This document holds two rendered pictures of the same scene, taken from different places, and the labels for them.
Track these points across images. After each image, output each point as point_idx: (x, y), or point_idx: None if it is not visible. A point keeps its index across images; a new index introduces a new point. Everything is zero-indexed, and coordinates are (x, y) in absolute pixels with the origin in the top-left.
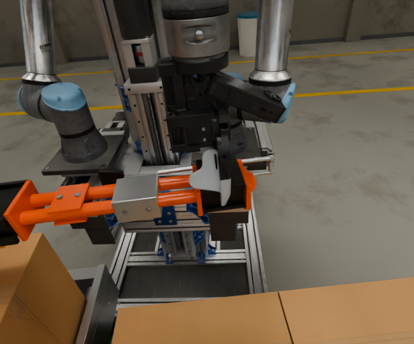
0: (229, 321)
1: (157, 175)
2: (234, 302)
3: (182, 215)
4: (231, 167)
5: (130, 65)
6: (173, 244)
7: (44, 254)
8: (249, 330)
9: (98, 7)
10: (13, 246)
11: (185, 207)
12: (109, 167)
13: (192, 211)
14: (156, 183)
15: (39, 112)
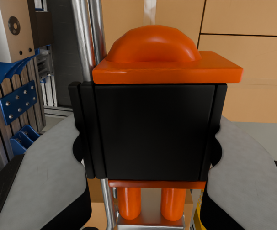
0: (123, 29)
1: (123, 225)
2: (106, 21)
3: (23, 76)
4: (137, 108)
5: None
6: (39, 72)
7: (93, 190)
8: (131, 11)
9: None
10: (91, 214)
11: (15, 75)
12: None
13: (21, 66)
14: (146, 226)
15: None
